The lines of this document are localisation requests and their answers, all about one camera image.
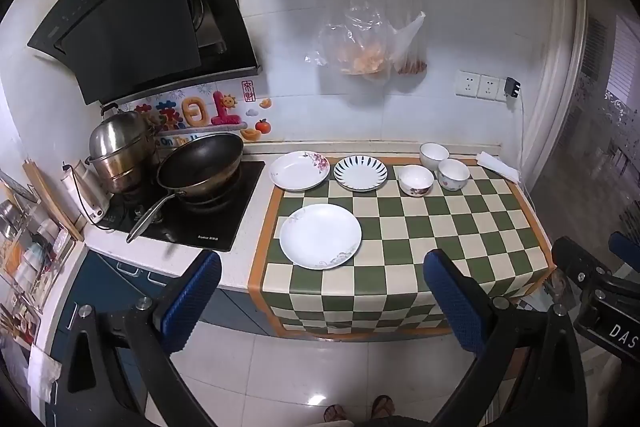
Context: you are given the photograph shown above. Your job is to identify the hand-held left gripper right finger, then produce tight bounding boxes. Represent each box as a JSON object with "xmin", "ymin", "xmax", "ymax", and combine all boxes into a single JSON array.
[{"xmin": 422, "ymin": 248, "xmax": 588, "ymax": 427}]

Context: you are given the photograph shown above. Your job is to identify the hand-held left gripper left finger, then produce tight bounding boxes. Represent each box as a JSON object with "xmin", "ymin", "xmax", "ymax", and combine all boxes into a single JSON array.
[{"xmin": 59, "ymin": 249, "xmax": 223, "ymax": 427}]

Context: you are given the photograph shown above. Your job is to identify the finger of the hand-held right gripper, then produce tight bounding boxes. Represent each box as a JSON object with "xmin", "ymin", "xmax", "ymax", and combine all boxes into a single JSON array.
[
  {"xmin": 608, "ymin": 231, "xmax": 640, "ymax": 280},
  {"xmin": 551, "ymin": 236, "xmax": 618, "ymax": 308}
]

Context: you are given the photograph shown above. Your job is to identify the white floral print bowl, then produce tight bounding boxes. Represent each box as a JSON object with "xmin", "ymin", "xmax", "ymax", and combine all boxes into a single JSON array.
[{"xmin": 398, "ymin": 165, "xmax": 435, "ymax": 197}]

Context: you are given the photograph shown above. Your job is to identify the black gas cooktop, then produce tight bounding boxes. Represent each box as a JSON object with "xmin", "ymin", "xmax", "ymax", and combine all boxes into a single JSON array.
[{"xmin": 92, "ymin": 161, "xmax": 266, "ymax": 253}]

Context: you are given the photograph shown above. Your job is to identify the green checkered mat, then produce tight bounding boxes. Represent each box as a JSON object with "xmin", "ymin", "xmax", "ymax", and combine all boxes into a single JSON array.
[{"xmin": 248, "ymin": 155, "xmax": 556, "ymax": 342}]

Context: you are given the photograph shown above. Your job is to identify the white folded cloth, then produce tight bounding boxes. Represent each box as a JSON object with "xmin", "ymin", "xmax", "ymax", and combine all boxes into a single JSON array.
[{"xmin": 475, "ymin": 151, "xmax": 522, "ymax": 182}]

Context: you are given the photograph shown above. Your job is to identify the person's right foot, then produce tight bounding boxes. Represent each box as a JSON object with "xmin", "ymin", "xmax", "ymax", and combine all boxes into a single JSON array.
[{"xmin": 371, "ymin": 395, "xmax": 396, "ymax": 419}]

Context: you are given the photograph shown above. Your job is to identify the large white plate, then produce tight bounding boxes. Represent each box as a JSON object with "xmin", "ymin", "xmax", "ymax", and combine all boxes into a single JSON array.
[{"xmin": 279, "ymin": 203, "xmax": 362, "ymax": 270}]

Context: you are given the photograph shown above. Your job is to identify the frosted glass sliding door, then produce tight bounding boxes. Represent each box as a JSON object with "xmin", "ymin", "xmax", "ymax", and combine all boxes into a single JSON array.
[{"xmin": 530, "ymin": 0, "xmax": 640, "ymax": 258}]

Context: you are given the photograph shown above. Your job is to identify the white kettle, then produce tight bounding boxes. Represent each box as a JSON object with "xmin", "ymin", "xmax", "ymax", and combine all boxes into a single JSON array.
[{"xmin": 62, "ymin": 159, "xmax": 111, "ymax": 224}]

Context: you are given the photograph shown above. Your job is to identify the plain white bowl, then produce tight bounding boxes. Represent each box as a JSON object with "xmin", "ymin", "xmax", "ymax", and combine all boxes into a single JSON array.
[{"xmin": 419, "ymin": 142, "xmax": 450, "ymax": 172}]

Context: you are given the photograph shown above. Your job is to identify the blue striped white plate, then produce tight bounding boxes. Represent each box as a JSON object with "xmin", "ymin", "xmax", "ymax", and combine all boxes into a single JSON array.
[{"xmin": 333, "ymin": 155, "xmax": 389, "ymax": 192}]

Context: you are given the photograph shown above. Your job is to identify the white floral print plate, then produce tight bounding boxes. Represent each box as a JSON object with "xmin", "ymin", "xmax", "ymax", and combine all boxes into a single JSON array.
[{"xmin": 270, "ymin": 151, "xmax": 331, "ymax": 192}]

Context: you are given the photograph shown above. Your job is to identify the wooden cutting board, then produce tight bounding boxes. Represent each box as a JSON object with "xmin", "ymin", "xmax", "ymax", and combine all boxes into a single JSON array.
[{"xmin": 22, "ymin": 161, "xmax": 85, "ymax": 242}]

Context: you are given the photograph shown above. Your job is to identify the stainless steel steamer pot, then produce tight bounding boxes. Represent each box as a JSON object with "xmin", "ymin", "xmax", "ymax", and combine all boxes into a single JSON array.
[{"xmin": 88, "ymin": 103, "xmax": 160, "ymax": 194}]

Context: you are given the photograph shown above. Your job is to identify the white rag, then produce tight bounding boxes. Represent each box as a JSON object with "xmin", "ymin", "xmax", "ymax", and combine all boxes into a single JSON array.
[{"xmin": 30, "ymin": 347, "xmax": 63, "ymax": 403}]

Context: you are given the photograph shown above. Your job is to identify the clear bag with orange food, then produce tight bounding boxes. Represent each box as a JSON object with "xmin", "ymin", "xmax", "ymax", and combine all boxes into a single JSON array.
[{"xmin": 305, "ymin": 0, "xmax": 396, "ymax": 80}]

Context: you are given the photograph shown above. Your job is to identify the black range hood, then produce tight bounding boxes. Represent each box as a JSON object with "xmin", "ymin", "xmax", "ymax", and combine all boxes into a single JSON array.
[{"xmin": 27, "ymin": 0, "xmax": 263, "ymax": 105}]

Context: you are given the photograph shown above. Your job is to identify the dark wok with steel handle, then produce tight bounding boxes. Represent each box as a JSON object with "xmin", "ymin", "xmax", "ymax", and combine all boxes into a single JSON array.
[{"xmin": 126, "ymin": 133, "xmax": 245, "ymax": 244}]

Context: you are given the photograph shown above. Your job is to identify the white cable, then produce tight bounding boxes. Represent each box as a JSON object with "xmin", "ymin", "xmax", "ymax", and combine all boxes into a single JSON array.
[{"xmin": 517, "ymin": 96, "xmax": 538, "ymax": 218}]

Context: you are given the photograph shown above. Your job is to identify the wire dish rack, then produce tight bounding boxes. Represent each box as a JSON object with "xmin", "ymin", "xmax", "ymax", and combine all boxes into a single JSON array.
[{"xmin": 0, "ymin": 172, "xmax": 76, "ymax": 333}]

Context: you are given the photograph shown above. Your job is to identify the colourful wall stickers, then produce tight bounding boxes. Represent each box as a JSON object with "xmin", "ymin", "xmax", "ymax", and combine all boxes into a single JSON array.
[{"xmin": 134, "ymin": 81, "xmax": 273, "ymax": 145}]

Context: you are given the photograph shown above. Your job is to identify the white wall outlet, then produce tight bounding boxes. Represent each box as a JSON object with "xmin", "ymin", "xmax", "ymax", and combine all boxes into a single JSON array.
[
  {"xmin": 456, "ymin": 70, "xmax": 482, "ymax": 98},
  {"xmin": 476, "ymin": 74, "xmax": 507, "ymax": 102}
]

